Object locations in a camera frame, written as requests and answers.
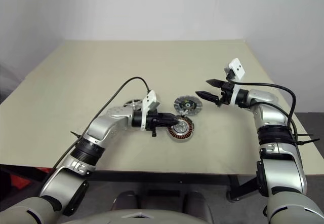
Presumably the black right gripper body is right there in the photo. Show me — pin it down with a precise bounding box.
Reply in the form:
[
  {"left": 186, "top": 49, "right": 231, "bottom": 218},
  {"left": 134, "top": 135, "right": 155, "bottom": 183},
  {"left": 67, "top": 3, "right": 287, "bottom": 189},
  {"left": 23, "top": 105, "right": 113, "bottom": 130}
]
[{"left": 216, "top": 81, "right": 235, "bottom": 107}]

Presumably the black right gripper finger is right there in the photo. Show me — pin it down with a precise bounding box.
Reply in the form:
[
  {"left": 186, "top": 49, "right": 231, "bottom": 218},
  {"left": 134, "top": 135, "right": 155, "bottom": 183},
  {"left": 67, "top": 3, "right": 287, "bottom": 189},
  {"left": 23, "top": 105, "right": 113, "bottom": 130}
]
[
  {"left": 195, "top": 90, "right": 220, "bottom": 103},
  {"left": 205, "top": 79, "right": 225, "bottom": 89}
]

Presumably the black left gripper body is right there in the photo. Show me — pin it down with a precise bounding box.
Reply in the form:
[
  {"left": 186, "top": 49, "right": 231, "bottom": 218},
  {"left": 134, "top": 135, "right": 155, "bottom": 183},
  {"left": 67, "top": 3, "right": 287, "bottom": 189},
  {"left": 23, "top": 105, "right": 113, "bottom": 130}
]
[{"left": 145, "top": 111, "right": 167, "bottom": 137}]

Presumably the motor housing with copper windings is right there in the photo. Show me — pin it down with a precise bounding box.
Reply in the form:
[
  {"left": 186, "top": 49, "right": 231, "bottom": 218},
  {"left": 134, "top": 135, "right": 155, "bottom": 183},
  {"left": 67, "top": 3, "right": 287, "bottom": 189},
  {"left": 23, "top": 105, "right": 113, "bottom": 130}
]
[{"left": 166, "top": 116, "right": 195, "bottom": 142}]

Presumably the round grey motor lid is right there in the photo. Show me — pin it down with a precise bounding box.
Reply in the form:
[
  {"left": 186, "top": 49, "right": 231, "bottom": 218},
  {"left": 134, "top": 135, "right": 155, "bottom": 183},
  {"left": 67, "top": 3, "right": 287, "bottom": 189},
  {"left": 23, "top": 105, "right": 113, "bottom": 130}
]
[{"left": 173, "top": 95, "right": 203, "bottom": 117}]

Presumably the silver spoked rotor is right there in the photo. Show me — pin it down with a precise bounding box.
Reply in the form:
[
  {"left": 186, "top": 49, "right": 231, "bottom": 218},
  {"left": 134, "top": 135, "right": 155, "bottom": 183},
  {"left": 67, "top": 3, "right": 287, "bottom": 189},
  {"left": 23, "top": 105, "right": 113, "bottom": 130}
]
[{"left": 123, "top": 98, "right": 144, "bottom": 112}]

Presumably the dark rounded shape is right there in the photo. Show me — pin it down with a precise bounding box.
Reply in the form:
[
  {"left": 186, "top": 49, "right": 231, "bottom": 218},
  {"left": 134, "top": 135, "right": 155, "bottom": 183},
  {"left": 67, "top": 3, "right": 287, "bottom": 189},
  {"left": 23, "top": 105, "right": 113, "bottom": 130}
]
[{"left": 112, "top": 191, "right": 139, "bottom": 212}]

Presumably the grey robot torso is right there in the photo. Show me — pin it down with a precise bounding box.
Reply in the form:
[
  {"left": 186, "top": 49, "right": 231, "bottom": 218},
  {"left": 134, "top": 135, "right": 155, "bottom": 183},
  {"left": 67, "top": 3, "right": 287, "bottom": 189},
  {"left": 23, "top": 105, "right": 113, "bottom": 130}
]
[{"left": 59, "top": 208, "right": 223, "bottom": 224}]

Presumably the red object under table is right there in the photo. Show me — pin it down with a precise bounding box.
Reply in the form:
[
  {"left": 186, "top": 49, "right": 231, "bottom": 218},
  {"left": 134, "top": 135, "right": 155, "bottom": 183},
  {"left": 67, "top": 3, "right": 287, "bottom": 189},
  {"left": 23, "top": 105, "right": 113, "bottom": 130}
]
[{"left": 0, "top": 167, "right": 51, "bottom": 191}]

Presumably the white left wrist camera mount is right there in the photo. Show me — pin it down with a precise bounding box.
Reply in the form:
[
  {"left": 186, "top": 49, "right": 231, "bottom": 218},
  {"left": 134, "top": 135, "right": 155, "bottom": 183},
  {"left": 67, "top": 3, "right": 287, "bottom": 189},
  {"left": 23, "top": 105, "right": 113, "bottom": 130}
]
[{"left": 141, "top": 89, "right": 161, "bottom": 131}]

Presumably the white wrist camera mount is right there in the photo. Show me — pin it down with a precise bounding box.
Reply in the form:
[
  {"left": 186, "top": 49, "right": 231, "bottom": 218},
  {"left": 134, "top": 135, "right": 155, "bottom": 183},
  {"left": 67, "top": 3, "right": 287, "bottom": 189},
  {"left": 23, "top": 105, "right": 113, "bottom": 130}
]
[
  {"left": 224, "top": 57, "right": 247, "bottom": 106},
  {"left": 141, "top": 89, "right": 161, "bottom": 131}
]

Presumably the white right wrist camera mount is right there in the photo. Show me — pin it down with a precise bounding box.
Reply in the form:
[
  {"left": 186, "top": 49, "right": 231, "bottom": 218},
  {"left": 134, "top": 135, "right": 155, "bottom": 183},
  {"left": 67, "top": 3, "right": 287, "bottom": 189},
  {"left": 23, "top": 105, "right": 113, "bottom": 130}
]
[{"left": 224, "top": 57, "right": 247, "bottom": 106}]

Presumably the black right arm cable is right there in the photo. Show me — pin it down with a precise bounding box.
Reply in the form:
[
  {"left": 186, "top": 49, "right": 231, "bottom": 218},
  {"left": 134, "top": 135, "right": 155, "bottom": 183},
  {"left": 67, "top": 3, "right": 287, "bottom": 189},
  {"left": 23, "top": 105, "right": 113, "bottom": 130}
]
[{"left": 232, "top": 82, "right": 299, "bottom": 145}]

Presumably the black table frame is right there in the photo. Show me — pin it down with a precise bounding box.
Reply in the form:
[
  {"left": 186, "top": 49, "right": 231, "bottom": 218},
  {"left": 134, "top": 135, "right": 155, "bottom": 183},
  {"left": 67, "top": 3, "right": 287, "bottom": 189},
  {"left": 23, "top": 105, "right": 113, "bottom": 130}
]
[{"left": 86, "top": 170, "right": 259, "bottom": 202}]

